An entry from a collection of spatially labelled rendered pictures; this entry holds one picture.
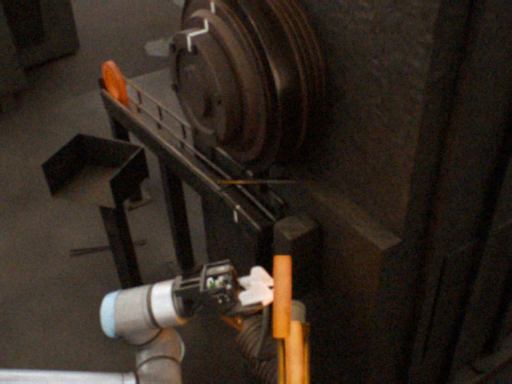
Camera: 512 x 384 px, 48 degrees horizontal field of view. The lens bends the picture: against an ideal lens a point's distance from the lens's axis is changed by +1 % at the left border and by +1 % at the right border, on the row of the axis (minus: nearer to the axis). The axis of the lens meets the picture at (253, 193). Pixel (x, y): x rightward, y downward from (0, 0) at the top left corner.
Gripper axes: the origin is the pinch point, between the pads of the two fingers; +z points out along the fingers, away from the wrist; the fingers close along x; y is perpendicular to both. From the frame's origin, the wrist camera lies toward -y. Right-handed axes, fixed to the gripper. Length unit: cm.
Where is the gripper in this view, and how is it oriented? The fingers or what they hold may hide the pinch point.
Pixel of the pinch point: (281, 289)
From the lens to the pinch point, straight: 112.8
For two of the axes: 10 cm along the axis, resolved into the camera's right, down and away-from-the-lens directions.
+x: 0.5, -6.2, 7.8
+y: -3.2, -7.5, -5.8
